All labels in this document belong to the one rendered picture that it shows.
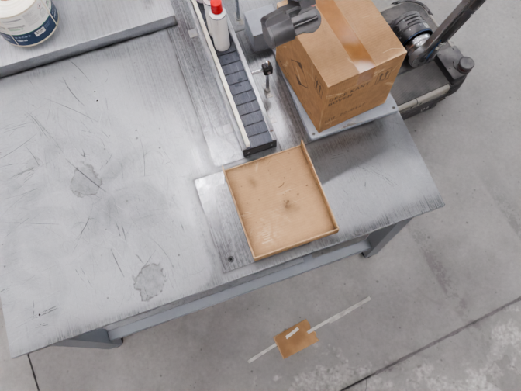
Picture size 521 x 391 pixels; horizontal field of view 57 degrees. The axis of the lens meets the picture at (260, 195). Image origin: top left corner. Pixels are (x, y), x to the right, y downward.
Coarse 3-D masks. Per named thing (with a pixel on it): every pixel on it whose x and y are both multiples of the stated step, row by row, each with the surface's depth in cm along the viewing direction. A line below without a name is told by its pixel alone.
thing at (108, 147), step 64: (256, 0) 170; (64, 64) 163; (128, 64) 163; (192, 64) 162; (256, 64) 162; (0, 128) 156; (64, 128) 156; (128, 128) 155; (192, 128) 155; (384, 128) 153; (0, 192) 149; (64, 192) 149; (128, 192) 148; (192, 192) 148; (384, 192) 146; (0, 256) 143; (64, 256) 142; (128, 256) 142; (192, 256) 141; (64, 320) 136
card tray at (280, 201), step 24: (240, 168) 150; (264, 168) 149; (288, 168) 149; (312, 168) 146; (240, 192) 147; (264, 192) 147; (288, 192) 147; (312, 192) 147; (240, 216) 141; (264, 216) 144; (288, 216) 144; (312, 216) 144; (264, 240) 142; (288, 240) 142; (312, 240) 142
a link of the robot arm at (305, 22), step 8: (312, 8) 107; (296, 16) 107; (304, 16) 107; (312, 16) 107; (320, 16) 108; (296, 24) 106; (304, 24) 107; (312, 24) 108; (296, 32) 108; (304, 32) 108; (312, 32) 109
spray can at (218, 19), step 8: (216, 0) 139; (216, 8) 139; (224, 8) 144; (216, 16) 142; (224, 16) 143; (216, 24) 145; (224, 24) 146; (216, 32) 148; (224, 32) 149; (216, 40) 153; (224, 40) 153; (216, 48) 157; (224, 48) 156
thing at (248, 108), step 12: (204, 12) 163; (228, 60) 157; (228, 72) 155; (240, 72) 155; (228, 84) 154; (240, 84) 154; (240, 96) 152; (252, 96) 152; (240, 108) 151; (252, 108) 151; (252, 120) 150; (252, 132) 148; (264, 132) 149; (252, 144) 147
